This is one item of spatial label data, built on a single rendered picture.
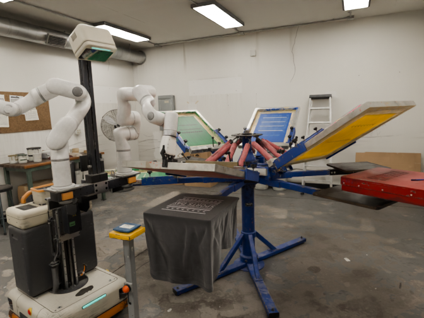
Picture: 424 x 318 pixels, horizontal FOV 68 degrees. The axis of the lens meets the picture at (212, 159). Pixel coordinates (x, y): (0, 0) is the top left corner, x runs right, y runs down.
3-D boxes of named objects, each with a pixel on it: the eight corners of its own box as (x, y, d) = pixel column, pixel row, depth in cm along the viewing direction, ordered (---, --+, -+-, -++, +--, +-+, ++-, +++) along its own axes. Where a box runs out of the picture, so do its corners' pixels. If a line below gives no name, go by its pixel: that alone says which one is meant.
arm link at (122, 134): (111, 151, 211) (110, 127, 209) (129, 149, 220) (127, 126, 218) (119, 152, 204) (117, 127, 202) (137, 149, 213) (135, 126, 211)
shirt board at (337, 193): (407, 207, 205) (409, 195, 204) (376, 221, 182) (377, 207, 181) (262, 176, 313) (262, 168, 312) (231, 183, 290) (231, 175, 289)
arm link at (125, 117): (112, 82, 196) (139, 84, 209) (108, 139, 210) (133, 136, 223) (123, 88, 187) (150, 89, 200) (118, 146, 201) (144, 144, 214)
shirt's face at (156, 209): (209, 221, 170) (209, 220, 169) (142, 212, 187) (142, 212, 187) (238, 197, 213) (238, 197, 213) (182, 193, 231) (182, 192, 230)
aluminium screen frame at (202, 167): (214, 171, 156) (215, 163, 156) (121, 166, 180) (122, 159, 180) (257, 180, 227) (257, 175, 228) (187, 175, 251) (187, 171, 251)
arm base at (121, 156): (108, 173, 214) (106, 151, 212) (123, 170, 224) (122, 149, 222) (123, 175, 205) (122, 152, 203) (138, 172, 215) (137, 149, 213)
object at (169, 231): (212, 294, 175) (209, 221, 169) (146, 279, 193) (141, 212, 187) (214, 291, 178) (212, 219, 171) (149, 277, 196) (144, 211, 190)
